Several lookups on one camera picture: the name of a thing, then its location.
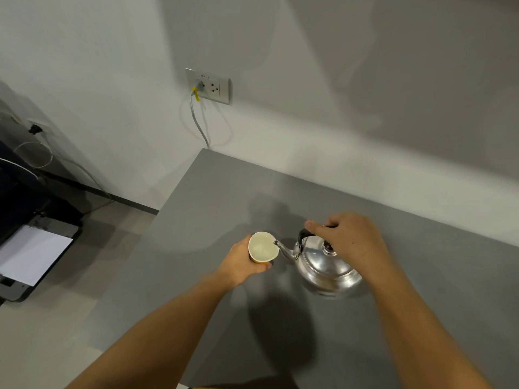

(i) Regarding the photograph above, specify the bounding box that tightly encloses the white paper sheet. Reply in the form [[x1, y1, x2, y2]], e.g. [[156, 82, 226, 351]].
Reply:
[[0, 225, 74, 287]]

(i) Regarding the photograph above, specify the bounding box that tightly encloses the silver metal kettle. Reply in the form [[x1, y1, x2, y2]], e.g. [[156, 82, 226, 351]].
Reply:
[[273, 226, 363, 298]]

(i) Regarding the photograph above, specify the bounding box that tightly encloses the person's right hand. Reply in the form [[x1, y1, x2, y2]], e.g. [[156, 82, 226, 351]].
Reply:
[[304, 212, 393, 281]]

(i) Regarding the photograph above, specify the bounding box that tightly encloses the person's left hand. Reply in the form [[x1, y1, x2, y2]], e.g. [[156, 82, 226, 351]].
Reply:
[[218, 234, 273, 287]]

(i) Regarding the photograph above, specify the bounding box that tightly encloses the black printer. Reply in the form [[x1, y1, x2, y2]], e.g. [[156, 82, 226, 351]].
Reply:
[[0, 139, 84, 306]]

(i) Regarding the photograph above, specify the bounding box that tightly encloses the person's right forearm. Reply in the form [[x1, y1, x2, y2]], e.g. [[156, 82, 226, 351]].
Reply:
[[364, 261, 493, 389]]

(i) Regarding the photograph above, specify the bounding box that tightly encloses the grey power cable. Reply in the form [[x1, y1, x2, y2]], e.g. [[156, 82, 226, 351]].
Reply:
[[190, 79, 211, 149]]

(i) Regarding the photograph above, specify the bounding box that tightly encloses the grey wall power outlet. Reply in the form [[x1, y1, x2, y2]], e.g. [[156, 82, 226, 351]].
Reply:
[[186, 68, 230, 105]]

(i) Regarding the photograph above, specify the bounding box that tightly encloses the orange paper cup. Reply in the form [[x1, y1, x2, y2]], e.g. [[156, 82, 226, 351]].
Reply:
[[248, 232, 280, 265]]

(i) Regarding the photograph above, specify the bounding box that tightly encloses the person's left forearm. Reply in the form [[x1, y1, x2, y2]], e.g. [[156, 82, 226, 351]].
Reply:
[[65, 270, 237, 389]]

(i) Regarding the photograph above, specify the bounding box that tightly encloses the thin white cable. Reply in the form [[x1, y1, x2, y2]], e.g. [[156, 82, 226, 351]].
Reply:
[[0, 141, 114, 201]]

